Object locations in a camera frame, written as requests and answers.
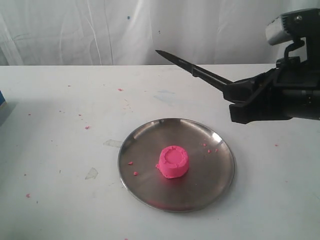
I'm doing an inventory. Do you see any black knife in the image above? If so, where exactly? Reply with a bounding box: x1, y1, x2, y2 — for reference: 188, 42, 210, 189
156, 50, 232, 91

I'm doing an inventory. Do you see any clear tape piece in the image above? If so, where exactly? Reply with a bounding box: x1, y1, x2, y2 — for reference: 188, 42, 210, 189
103, 139, 123, 148
85, 167, 99, 180

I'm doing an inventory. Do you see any white backdrop curtain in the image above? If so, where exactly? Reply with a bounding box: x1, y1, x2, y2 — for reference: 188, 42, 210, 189
0, 0, 320, 66

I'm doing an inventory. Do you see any clear tape piece lower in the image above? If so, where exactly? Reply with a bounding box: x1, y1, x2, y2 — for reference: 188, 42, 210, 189
85, 167, 99, 180

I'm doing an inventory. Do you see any round steel plate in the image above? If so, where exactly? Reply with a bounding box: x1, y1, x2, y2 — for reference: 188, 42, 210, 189
118, 118, 236, 213

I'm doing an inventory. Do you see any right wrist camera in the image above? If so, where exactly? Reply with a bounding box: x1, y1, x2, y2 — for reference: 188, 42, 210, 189
265, 8, 320, 46

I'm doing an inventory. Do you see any clear tape piece upper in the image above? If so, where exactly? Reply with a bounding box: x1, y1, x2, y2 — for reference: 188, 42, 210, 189
103, 139, 123, 148

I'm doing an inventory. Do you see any pink clay lump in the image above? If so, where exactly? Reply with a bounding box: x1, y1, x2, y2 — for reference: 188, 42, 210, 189
155, 145, 190, 179

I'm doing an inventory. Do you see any blue box at table edge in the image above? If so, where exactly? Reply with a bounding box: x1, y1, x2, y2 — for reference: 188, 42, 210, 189
0, 91, 6, 107

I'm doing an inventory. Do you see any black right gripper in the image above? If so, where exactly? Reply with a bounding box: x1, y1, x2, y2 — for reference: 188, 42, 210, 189
223, 57, 320, 124

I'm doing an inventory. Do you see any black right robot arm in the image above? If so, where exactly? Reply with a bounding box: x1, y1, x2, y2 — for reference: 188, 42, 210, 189
223, 57, 320, 124

